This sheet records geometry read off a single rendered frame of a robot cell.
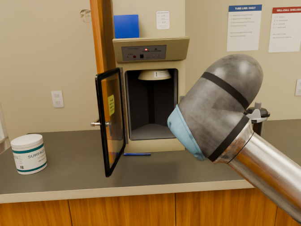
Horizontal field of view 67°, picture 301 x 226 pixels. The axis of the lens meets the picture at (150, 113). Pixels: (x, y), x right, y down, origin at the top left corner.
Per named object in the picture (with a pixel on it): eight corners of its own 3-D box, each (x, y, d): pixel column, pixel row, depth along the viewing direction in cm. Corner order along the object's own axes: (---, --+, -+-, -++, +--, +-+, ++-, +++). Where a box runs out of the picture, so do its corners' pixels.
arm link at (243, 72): (238, 19, 44) (229, 85, 90) (201, 65, 44) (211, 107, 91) (294, 51, 40) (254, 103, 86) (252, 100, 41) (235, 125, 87)
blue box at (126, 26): (117, 39, 103) (115, 18, 100) (139, 38, 103) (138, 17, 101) (115, 38, 93) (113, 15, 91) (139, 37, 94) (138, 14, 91)
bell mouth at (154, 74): (138, 76, 127) (137, 66, 126) (169, 75, 128) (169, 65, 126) (137, 80, 110) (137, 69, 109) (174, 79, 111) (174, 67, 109)
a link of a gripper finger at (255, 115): (270, 110, 95) (247, 109, 96) (268, 123, 96) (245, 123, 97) (267, 107, 98) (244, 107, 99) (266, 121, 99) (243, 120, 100)
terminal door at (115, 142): (125, 146, 117) (119, 66, 105) (107, 179, 88) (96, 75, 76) (124, 146, 117) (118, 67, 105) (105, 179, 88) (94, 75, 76)
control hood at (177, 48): (116, 62, 106) (114, 39, 104) (185, 59, 107) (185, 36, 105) (113, 63, 95) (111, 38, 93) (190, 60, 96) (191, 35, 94)
